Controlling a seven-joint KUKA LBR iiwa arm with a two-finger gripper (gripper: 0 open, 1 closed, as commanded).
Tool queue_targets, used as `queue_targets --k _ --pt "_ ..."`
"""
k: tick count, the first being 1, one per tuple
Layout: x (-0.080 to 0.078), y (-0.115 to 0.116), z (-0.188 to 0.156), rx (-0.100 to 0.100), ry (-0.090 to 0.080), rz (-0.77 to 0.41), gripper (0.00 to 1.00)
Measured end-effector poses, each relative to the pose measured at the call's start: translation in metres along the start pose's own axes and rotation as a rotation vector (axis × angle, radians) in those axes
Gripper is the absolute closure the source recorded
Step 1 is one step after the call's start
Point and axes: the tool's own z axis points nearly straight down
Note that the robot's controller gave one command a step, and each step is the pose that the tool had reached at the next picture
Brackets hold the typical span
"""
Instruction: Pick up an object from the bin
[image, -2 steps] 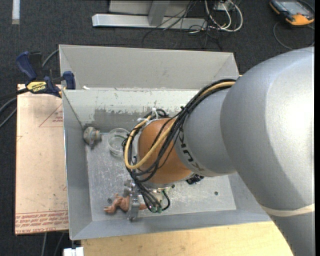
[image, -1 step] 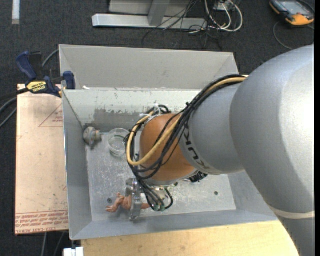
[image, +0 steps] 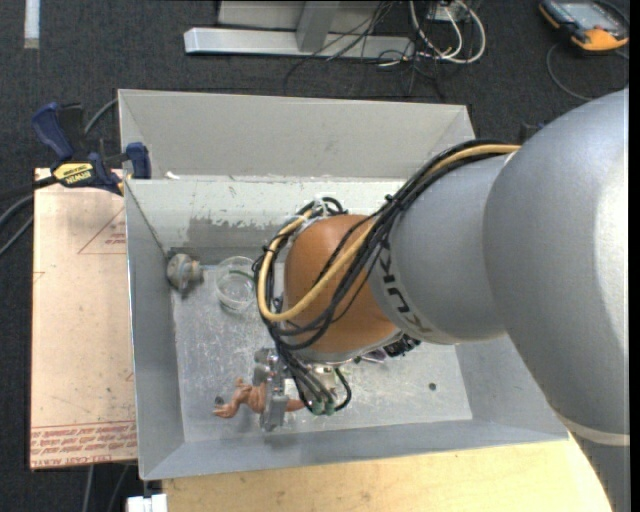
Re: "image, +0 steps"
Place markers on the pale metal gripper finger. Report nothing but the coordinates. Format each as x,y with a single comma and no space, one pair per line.
275,412
261,374

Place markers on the tan toy figure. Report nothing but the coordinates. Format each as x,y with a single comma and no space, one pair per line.
247,397

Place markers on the clear glass dish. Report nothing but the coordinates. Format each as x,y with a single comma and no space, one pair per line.
235,287

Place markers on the grey-blue round toy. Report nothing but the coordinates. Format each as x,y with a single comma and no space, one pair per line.
182,270

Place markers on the brown cardboard board, red print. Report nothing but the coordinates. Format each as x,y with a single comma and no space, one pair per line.
80,320

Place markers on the grey metal bin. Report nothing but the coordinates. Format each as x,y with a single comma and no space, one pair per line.
280,135

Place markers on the black cylinder on white bracket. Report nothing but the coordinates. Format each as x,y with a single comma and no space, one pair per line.
402,346

